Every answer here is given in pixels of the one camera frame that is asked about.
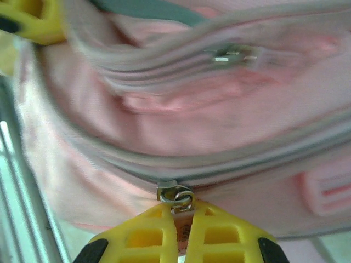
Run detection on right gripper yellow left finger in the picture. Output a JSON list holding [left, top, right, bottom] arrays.
[[73, 204, 180, 263]]

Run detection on aluminium mounting rail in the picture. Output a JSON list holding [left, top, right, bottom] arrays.
[[0, 79, 72, 263]]

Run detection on pink backpack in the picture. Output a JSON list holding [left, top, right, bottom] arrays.
[[16, 0, 351, 263]]

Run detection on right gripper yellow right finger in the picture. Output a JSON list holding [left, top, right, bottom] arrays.
[[189, 202, 290, 263]]

